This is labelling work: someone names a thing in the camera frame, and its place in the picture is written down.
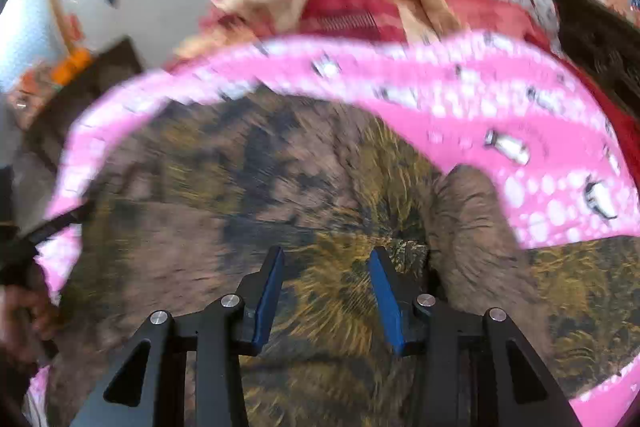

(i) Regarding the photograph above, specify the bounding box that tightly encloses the brown patterned garment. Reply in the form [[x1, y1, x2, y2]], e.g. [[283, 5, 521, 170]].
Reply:
[[42, 89, 640, 427]]

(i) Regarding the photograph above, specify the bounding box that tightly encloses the orange object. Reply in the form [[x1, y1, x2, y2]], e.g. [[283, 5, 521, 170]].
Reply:
[[50, 49, 95, 86]]

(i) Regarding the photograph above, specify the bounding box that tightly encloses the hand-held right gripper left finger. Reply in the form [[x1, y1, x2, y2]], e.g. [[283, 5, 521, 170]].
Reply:
[[74, 246, 287, 427]]

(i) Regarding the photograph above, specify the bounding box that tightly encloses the dark wooden furniture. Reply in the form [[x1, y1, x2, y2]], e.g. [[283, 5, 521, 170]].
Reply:
[[540, 0, 640, 110]]

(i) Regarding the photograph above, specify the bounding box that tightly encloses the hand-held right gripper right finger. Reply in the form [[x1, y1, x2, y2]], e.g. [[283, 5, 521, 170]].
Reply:
[[367, 247, 583, 427]]

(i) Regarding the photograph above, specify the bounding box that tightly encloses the pink penguin print blanket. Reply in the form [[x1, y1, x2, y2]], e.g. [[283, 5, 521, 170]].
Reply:
[[25, 29, 640, 427]]

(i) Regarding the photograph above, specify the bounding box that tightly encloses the red floral quilt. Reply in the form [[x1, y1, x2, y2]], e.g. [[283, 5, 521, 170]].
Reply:
[[165, 0, 556, 60]]

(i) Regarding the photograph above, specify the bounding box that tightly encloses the dark wooden cabinet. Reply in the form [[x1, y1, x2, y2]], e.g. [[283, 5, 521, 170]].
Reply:
[[25, 36, 147, 170]]

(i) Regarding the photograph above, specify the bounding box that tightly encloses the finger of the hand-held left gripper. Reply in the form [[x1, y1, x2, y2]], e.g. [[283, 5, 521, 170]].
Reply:
[[17, 202, 96, 249]]

